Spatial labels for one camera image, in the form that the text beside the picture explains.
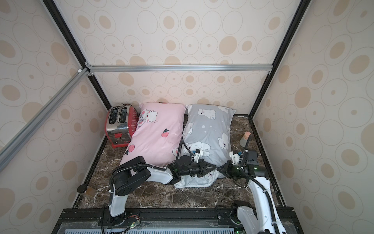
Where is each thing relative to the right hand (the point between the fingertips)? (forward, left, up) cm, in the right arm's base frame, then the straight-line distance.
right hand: (223, 168), depth 77 cm
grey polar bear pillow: (+25, +8, +3) cm, 27 cm away
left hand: (-2, +2, +3) cm, 4 cm away
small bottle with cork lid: (+24, -17, -7) cm, 30 cm away
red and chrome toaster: (+28, +65, +4) cm, 71 cm away
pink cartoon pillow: (+20, +40, +1) cm, 45 cm away
